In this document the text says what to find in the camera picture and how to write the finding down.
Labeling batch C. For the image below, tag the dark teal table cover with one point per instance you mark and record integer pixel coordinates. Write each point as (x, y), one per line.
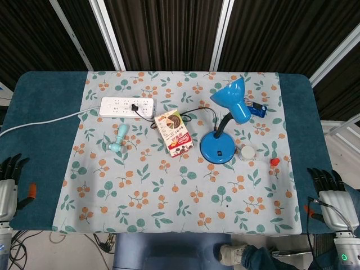
(36, 135)

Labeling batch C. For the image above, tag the chocolate pie snack box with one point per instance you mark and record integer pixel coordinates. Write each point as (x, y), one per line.
(173, 132)

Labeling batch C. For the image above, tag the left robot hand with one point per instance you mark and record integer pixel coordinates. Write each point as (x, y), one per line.
(7, 194)

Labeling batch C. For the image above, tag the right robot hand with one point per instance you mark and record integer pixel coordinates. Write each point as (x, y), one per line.
(331, 199)

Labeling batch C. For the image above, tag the small white round jar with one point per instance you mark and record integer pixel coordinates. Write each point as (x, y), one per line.
(247, 152)

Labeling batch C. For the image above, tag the blue desk lamp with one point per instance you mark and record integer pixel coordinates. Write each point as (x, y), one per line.
(226, 118)

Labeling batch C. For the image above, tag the person's white sneaker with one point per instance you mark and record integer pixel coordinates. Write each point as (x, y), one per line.
(230, 254)

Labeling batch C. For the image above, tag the white power strip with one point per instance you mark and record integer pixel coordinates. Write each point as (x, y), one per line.
(128, 107)

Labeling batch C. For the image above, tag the blue snack packet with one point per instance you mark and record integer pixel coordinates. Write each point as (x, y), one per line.
(257, 108)

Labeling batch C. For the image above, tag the person's jeans leg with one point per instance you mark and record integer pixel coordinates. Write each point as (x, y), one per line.
(270, 257)

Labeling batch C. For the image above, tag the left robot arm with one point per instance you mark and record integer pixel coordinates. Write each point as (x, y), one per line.
(5, 244)

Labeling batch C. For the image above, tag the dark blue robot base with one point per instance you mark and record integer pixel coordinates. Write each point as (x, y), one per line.
(171, 251)

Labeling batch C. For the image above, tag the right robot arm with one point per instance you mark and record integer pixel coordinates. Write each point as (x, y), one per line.
(346, 249)

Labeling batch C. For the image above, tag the small red cap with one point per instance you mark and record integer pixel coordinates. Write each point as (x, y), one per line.
(274, 161)

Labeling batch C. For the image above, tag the floral tablecloth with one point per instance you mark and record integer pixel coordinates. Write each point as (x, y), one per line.
(180, 174)

